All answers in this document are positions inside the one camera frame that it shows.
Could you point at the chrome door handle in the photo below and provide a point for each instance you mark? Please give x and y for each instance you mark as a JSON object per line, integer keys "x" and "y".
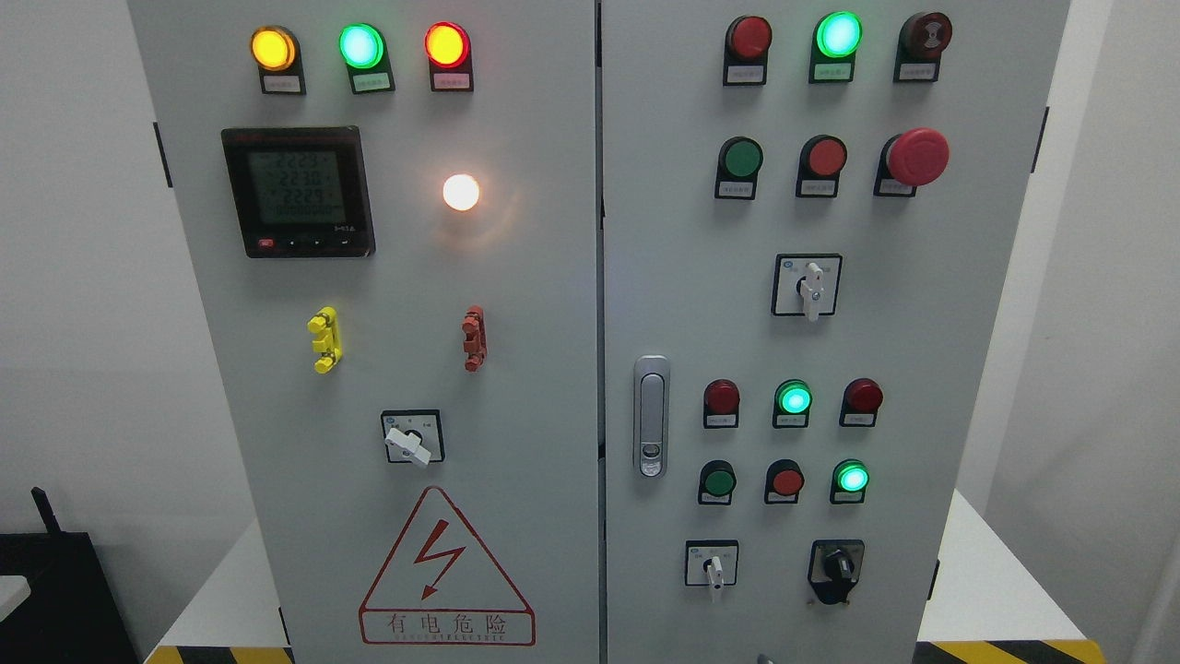
{"x": 651, "y": 377}

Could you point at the grey left cabinet door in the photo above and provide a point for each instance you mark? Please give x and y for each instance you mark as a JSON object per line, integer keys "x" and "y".
{"x": 521, "y": 432}

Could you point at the grey cabinet door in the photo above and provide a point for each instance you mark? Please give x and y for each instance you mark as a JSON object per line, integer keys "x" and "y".
{"x": 521, "y": 432}
{"x": 690, "y": 277}

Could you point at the grey right cabinet door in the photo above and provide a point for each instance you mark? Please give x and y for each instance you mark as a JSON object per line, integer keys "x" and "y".
{"x": 690, "y": 277}

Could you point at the green indicator light left door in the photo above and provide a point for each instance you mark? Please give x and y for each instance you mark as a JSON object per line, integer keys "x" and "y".
{"x": 364, "y": 53}

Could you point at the red terminal clip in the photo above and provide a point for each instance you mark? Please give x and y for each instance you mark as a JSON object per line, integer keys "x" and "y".
{"x": 475, "y": 343}

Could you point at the red indicator light middle left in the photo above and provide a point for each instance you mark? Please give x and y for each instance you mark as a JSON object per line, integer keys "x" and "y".
{"x": 721, "y": 405}

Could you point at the white glowing indicator light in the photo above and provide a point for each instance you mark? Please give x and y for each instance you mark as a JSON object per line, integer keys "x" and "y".
{"x": 461, "y": 192}

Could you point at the green lit indicator middle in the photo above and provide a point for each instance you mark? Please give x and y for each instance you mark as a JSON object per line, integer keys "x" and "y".
{"x": 792, "y": 403}

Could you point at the green push button upper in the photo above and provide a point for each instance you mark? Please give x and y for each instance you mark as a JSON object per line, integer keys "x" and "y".
{"x": 738, "y": 165}

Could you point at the red push button lower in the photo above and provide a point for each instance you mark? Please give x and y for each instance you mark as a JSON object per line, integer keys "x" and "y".
{"x": 783, "y": 482}

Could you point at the red push button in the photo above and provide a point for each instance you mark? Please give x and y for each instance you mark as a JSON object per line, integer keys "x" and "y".
{"x": 821, "y": 160}
{"x": 783, "y": 482}

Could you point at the yellow terminal clip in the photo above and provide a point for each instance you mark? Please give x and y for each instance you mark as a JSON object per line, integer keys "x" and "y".
{"x": 325, "y": 330}

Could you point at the red indicator light middle right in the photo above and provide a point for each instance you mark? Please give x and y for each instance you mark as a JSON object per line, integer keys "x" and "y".
{"x": 862, "y": 400}

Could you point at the red push button upper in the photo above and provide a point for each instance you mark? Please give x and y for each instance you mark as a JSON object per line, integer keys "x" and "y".
{"x": 821, "y": 160}

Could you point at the red electric warning sticker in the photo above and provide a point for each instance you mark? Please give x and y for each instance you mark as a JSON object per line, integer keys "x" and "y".
{"x": 440, "y": 585}

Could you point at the green lit push button lower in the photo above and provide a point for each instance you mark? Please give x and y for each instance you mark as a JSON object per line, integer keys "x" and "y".
{"x": 849, "y": 482}

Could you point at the red lit indicator light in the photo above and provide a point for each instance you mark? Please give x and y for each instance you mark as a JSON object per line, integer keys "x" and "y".
{"x": 449, "y": 55}

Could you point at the black digital power meter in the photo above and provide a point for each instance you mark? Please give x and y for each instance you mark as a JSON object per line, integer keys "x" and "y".
{"x": 300, "y": 192}

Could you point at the red indicator light top row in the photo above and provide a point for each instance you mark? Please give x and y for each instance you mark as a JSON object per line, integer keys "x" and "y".
{"x": 747, "y": 43}

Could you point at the red emergency stop button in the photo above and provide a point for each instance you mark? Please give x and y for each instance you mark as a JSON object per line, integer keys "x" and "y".
{"x": 911, "y": 159}

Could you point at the green lit indicator top row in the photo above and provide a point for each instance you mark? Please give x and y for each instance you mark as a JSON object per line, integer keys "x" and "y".
{"x": 836, "y": 39}

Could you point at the yellow indicator light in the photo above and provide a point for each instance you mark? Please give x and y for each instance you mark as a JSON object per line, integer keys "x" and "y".
{"x": 277, "y": 55}

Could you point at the dark red buzzer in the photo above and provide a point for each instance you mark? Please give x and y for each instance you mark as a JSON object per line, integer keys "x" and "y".
{"x": 923, "y": 38}

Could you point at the black box at left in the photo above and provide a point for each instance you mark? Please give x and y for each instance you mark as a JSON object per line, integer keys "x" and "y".
{"x": 70, "y": 615}

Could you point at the white rotary switch left door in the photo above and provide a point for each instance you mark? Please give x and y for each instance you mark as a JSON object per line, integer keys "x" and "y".
{"x": 413, "y": 437}

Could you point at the white selector switch upper right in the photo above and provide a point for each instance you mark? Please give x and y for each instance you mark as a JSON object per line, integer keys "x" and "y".
{"x": 806, "y": 285}

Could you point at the white selector switch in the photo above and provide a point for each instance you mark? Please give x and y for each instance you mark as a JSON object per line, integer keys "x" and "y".
{"x": 711, "y": 563}
{"x": 806, "y": 285}

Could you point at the white selector switch lower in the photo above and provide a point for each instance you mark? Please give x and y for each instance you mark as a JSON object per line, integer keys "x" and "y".
{"x": 711, "y": 563}

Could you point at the black knob selector switch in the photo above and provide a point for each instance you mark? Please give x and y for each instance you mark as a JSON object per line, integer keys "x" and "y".
{"x": 834, "y": 568}

